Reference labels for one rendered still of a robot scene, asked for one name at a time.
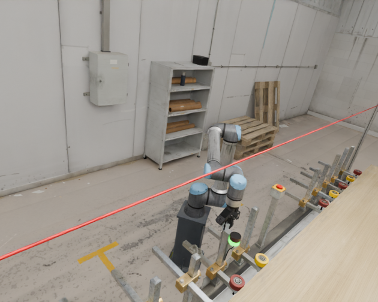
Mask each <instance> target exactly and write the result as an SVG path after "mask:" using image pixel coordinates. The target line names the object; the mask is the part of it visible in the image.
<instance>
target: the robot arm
mask: <svg viewBox="0 0 378 302"><path fill-rule="evenodd" d="M207 136H208V138H209V140H208V155H207V163H206V164H205V166H204V169H203V175H204V174H207V173H210V172H212V171H215V170H217V169H219V168H222V167H225V166H227V165H229V164H232V162H233V158H234V154H235V150H236V145H237V142H238V141H240V140H241V127H240V126H239V125H232V124H228V123H215V124H213V125H211V126H210V127H209V128H208V130H207ZM220 138H223V144H222V148H221V153H220ZM204 178H206V179H212V180H215V182H214V185H212V186H211V188H208V186H207V185H206V184H204V183H199V182H197V183H193V184H192V185H191V187H190V192H189V196H188V203H187V204H186V205H185V207H184V212H185V214H186V215H187V216H189V217H191V218H196V219H197V218H202V217H203V216H204V215H205V206H204V205H207V206H214V207H220V208H225V209H224V210H223V211H222V212H221V213H220V214H219V215H218V217H217V218H216V219H215V220H216V223H218V224H219V225H221V227H222V229H223V232H224V231H225V230H226V229H231V227H233V224H234V223H233V222H234V220H235V219H236V220H237V219H239V216H238V215H240V211H239V210H238V209H239V206H240V205H241V203H242V198H243V195H244V191H245V187H246V185H247V179H246V178H245V177H244V176H243V172H242V170H241V168H240V167H238V166H236V165H233V166H230V167H227V168H225V169H223V170H220V171H217V172H216V173H213V174H210V175H208V176H206V177H204ZM228 182H229V188H227V184H228Z"/></svg>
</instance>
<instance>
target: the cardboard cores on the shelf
mask: <svg viewBox="0 0 378 302"><path fill-rule="evenodd" d="M195 82H196V78H195V77H185V83H195ZM180 83H181V77H172V84H180ZM200 108H202V105H201V102H200V101H198V102H195V101H194V100H191V99H176V100H169V112H176V111H185V110H195V109H200ZM194 127H195V124H194V123H191V124H189V120H182V121H178V122H170V123H167V127H166V134H169V133H172V132H177V131H182V130H185V129H190V128H194Z"/></svg>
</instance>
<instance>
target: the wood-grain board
mask: <svg viewBox="0 0 378 302"><path fill-rule="evenodd" d="M228 302H378V167H377V166H375V165H372V164H371V165H370V166H369V167H368V168H367V169H366V170H365V171H364V172H363V173H362V174H361V175H360V176H359V177H357V178H356V179H355V180H354V181H353V182H352V183H351V184H350V185H349V186H348V187H347V188H346V189H345V190H344V191H343V192H342V193H341V194H340V195H339V196H338V197H336V199H335V200H333V202H332V203H330V205H328V206H327V207H326V208H325V209H324V210H323V211H322V212H321V213H320V214H319V215H318V216H317V217H316V218H315V219H313V220H312V221H311V222H310V223H309V224H308V225H307V226H306V227H305V228H304V229H303V230H302V231H301V232H300V233H299V234H298V235H297V236H296V237H295V238H294V239H293V240H292V241H291V242H290V243H289V244H288V245H287V246H286V247H284V248H283V249H282V250H281V251H280V252H279V253H278V254H277V255H276V256H275V257H274V258H273V259H272V260H271V261H269V262H268V263H267V264H266V265H265V266H264V267H263V268H262V269H261V270H260V271H259V272H258V273H257V274H256V275H255V276H254V277H253V278H252V279H251V280H250V281H249V282H248V283H247V284H246V285H245V286H244V287H243V288H242V289H240V290H239V291H238V292H237V293H236V294H235V295H234V296H233V297H232V298H231V299H230V300H229V301H228Z"/></svg>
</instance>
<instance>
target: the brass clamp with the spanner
mask: <svg viewBox="0 0 378 302"><path fill-rule="evenodd" d="M211 267H212V268H213V269H214V271H210V268H211ZM225 268H227V262H226V261H225V262H224V264H223V265H222V266H221V267H220V266H219V265H218V264H217V263H216V262H215V263H213V264H212V265H211V266H209V267H208V268H207V269H206V275H207V276H208V277H209V278H210V279H211V280H212V279H214V278H215V277H216V275H217V272H218V271H219V270H221V271H224V269H225Z"/></svg>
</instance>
